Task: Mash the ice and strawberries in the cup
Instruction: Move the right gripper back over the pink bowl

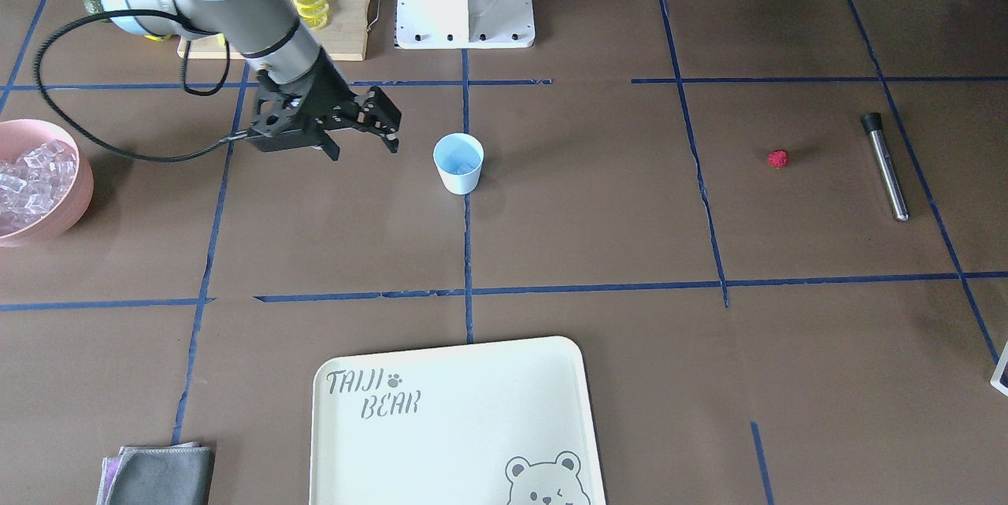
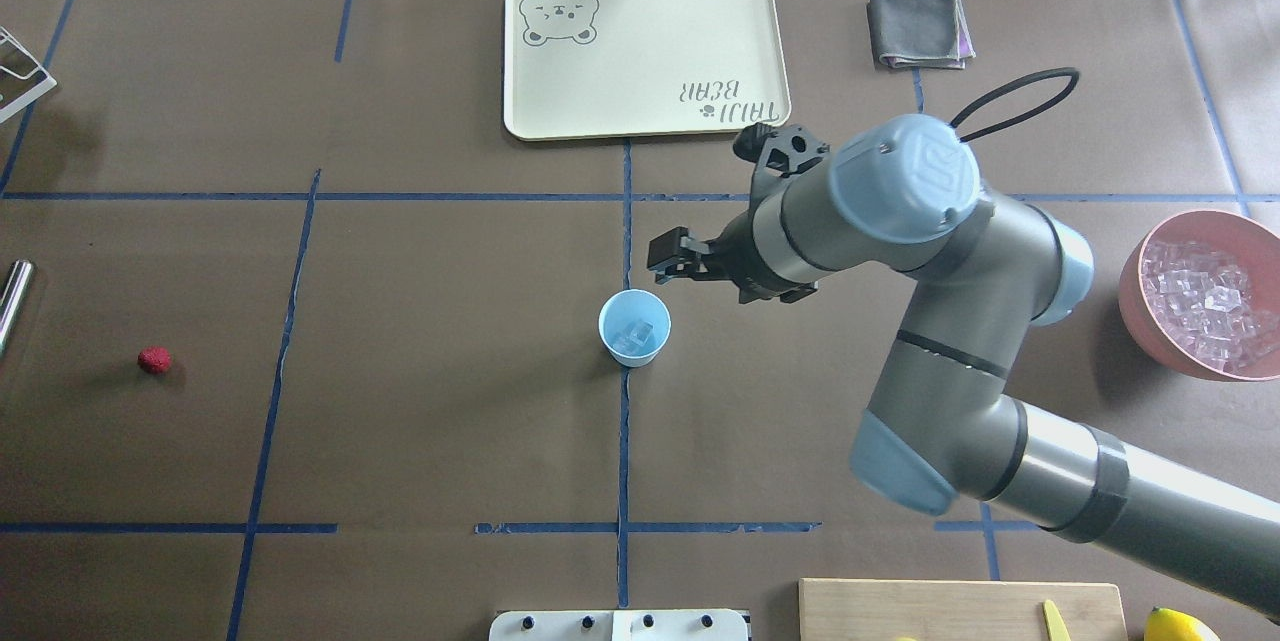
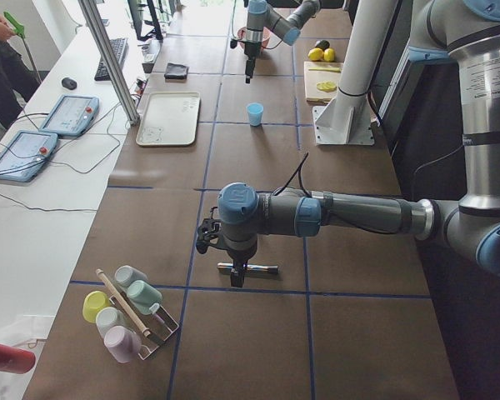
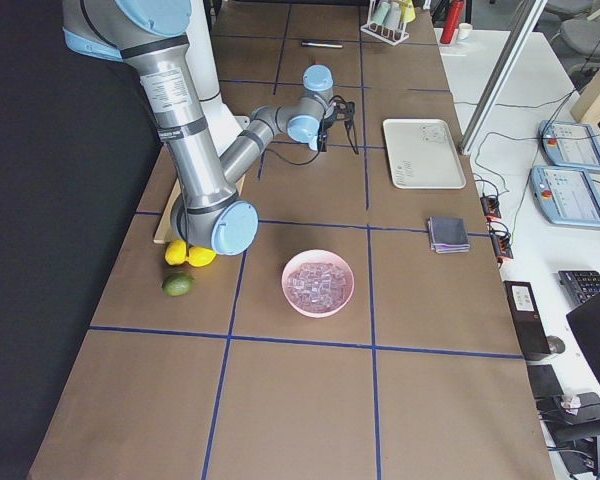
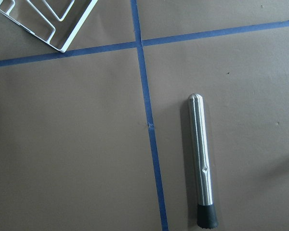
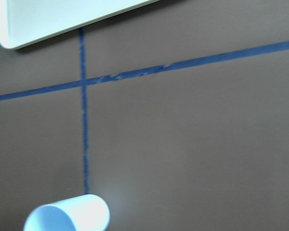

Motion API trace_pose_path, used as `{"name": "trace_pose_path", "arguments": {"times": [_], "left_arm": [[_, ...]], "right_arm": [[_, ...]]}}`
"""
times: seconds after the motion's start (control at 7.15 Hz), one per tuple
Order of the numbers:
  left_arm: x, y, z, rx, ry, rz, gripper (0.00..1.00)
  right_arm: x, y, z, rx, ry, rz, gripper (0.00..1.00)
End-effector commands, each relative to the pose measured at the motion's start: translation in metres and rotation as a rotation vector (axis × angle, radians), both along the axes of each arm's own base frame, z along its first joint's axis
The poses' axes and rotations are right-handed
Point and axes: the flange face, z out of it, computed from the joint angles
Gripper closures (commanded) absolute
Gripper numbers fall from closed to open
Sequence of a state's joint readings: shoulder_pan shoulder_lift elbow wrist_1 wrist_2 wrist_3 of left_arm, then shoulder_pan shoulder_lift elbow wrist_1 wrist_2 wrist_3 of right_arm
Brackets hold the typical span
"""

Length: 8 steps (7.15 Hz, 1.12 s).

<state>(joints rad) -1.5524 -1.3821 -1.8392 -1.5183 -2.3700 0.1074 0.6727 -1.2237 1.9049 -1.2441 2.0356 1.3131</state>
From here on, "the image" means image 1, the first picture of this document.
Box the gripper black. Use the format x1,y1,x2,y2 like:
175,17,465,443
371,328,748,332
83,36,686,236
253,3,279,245
254,48,402,162

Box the clear ice cubes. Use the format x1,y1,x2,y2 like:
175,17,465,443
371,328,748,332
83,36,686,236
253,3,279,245
1,139,80,236

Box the red strawberry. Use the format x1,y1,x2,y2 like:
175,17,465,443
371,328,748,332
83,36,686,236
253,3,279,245
767,149,791,169

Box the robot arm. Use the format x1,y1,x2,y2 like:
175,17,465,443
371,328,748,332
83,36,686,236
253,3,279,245
32,0,401,161

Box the light blue paper cup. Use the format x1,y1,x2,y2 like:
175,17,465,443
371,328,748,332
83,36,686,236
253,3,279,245
432,132,485,195

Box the lemon slices stack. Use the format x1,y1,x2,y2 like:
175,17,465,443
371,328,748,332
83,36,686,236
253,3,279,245
292,0,331,31

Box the wooden cutting board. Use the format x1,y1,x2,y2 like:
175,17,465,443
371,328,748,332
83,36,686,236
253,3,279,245
177,0,376,62

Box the pink bowl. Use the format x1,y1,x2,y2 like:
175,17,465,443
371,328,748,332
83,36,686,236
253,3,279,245
1,120,94,249

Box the cream bear tray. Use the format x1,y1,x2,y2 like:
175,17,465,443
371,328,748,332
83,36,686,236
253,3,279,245
307,336,607,504

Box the grey folded cloth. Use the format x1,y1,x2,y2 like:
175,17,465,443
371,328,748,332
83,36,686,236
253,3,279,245
96,443,215,504

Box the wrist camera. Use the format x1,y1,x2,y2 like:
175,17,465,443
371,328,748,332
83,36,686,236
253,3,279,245
244,125,327,153

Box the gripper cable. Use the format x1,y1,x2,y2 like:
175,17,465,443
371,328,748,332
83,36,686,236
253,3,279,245
33,10,253,164

